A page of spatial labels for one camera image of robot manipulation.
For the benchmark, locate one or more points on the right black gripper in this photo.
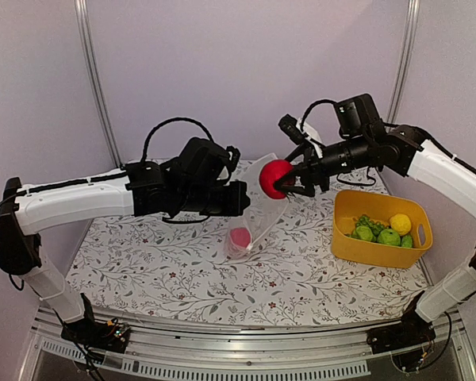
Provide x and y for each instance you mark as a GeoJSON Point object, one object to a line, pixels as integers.
{"type": "Point", "coordinates": [309, 163]}

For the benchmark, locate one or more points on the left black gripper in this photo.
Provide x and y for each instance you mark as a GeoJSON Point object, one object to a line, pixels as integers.
{"type": "Point", "coordinates": [236, 207]}

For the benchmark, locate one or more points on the red apple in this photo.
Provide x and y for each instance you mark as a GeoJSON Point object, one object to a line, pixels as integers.
{"type": "Point", "coordinates": [238, 240]}
{"type": "Point", "coordinates": [271, 172]}

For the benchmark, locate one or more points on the clear zip top bag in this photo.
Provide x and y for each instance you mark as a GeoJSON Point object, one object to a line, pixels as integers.
{"type": "Point", "coordinates": [263, 213]}

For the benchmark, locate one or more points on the yellow lemon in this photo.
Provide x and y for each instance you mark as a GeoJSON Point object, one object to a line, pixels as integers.
{"type": "Point", "coordinates": [401, 223]}

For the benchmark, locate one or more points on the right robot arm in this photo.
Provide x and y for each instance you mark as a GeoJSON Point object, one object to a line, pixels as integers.
{"type": "Point", "coordinates": [367, 141]}

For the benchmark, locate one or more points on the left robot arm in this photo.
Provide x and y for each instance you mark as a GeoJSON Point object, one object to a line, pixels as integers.
{"type": "Point", "coordinates": [198, 180]}

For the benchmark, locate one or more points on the yellow plastic basket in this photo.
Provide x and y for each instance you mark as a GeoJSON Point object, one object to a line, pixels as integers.
{"type": "Point", "coordinates": [349, 205]}

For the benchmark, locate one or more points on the green grapes bunch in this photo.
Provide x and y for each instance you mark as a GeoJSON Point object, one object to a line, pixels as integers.
{"type": "Point", "coordinates": [375, 226]}

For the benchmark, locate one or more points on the floral tablecloth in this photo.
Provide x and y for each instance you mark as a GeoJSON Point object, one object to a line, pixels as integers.
{"type": "Point", "coordinates": [145, 266]}

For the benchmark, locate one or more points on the green cucumber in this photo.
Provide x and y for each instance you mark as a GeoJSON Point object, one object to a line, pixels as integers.
{"type": "Point", "coordinates": [407, 241]}

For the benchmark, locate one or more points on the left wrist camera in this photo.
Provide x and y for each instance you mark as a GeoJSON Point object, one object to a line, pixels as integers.
{"type": "Point", "coordinates": [230, 163]}

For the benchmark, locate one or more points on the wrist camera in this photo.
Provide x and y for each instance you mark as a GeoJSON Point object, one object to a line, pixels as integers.
{"type": "Point", "coordinates": [303, 136]}
{"type": "Point", "coordinates": [230, 163]}

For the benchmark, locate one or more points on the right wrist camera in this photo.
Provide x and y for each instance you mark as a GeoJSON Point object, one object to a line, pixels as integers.
{"type": "Point", "coordinates": [303, 136]}

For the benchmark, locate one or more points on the aluminium front rail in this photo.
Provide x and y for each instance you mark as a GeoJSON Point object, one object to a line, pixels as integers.
{"type": "Point", "coordinates": [169, 349]}

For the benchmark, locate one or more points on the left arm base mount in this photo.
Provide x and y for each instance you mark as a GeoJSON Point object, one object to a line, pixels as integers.
{"type": "Point", "coordinates": [99, 335]}

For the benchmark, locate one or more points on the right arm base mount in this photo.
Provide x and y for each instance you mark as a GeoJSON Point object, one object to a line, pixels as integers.
{"type": "Point", "coordinates": [408, 332]}

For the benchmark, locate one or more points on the left aluminium post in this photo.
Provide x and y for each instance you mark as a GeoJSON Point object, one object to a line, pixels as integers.
{"type": "Point", "coordinates": [83, 21]}

